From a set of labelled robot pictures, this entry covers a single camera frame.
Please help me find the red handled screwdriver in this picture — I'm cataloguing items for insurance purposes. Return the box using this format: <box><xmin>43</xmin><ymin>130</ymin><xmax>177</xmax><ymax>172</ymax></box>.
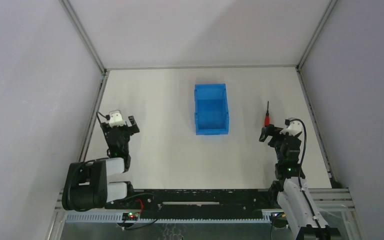
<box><xmin>264</xmin><ymin>101</ymin><xmax>270</xmax><ymax>127</ymax></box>

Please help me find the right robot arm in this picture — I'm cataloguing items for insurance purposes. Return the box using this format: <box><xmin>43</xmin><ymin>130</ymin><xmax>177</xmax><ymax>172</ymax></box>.
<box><xmin>259</xmin><ymin>122</ymin><xmax>342</xmax><ymax>240</ymax></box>

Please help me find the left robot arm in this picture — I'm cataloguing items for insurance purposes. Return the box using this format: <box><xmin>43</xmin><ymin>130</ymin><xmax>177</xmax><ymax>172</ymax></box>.
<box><xmin>61</xmin><ymin>112</ymin><xmax>140</xmax><ymax>212</ymax></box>

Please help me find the blue plastic bin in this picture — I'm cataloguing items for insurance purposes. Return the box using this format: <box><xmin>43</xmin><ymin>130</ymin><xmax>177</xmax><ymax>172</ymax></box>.
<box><xmin>194</xmin><ymin>83</ymin><xmax>230</xmax><ymax>135</ymax></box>

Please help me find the right controller board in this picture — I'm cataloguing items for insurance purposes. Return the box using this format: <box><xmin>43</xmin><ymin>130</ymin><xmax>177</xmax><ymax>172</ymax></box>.
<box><xmin>270</xmin><ymin>212</ymin><xmax>289</xmax><ymax>229</ymax></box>

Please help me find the controller board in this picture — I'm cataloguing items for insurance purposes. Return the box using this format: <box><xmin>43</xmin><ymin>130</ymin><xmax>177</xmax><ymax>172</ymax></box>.
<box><xmin>121</xmin><ymin>212</ymin><xmax>140</xmax><ymax>222</ymax></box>
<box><xmin>270</xmin><ymin>212</ymin><xmax>289</xmax><ymax>229</ymax></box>

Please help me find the left controller board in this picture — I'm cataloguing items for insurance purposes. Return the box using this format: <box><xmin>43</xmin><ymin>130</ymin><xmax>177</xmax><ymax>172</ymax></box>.
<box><xmin>121</xmin><ymin>212</ymin><xmax>140</xmax><ymax>222</ymax></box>

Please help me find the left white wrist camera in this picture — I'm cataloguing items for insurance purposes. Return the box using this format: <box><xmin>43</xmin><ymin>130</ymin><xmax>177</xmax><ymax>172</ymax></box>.
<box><xmin>108</xmin><ymin>110</ymin><xmax>127</xmax><ymax>127</ymax></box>

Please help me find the aluminium frame base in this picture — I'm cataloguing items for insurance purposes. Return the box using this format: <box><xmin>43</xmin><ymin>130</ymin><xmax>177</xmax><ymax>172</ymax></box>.
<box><xmin>47</xmin><ymin>188</ymin><xmax>367</xmax><ymax>240</ymax></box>

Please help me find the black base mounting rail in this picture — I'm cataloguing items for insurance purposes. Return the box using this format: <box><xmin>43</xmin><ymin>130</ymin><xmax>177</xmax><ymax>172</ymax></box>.
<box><xmin>104</xmin><ymin>188</ymin><xmax>281</xmax><ymax>221</ymax></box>

